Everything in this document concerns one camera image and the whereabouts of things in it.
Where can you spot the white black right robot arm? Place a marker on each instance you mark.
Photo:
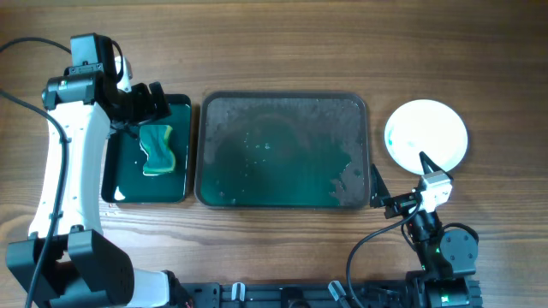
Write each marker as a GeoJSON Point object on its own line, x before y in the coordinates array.
{"type": "Point", "coordinates": [447, 252]}

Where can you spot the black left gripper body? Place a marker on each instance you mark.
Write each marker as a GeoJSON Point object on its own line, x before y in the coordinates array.
{"type": "Point", "coordinates": [143, 101]}

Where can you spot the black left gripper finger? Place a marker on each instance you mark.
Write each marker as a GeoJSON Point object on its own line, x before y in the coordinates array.
{"type": "Point", "coordinates": [140, 99]}
{"type": "Point", "coordinates": [161, 107]}

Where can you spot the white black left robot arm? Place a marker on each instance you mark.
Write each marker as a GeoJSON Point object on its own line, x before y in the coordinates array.
{"type": "Point", "coordinates": [66, 261]}

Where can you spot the small black sponge tray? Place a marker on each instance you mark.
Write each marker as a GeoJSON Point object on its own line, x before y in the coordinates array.
{"type": "Point", "coordinates": [124, 180]}

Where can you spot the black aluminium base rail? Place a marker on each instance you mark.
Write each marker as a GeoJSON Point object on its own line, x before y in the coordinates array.
{"type": "Point", "coordinates": [299, 295]}

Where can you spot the yellow green sponge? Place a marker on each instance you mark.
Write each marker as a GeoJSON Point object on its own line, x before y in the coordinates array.
{"type": "Point", "coordinates": [155, 142]}

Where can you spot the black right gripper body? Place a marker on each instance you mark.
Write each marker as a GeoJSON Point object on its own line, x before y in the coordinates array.
{"type": "Point", "coordinates": [401, 201]}

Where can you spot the large dark serving tray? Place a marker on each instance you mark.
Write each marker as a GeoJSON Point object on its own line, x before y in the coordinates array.
{"type": "Point", "coordinates": [283, 150]}

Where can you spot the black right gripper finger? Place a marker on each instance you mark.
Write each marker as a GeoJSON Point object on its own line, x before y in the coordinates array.
{"type": "Point", "coordinates": [379, 193]}
{"type": "Point", "coordinates": [428, 166]}

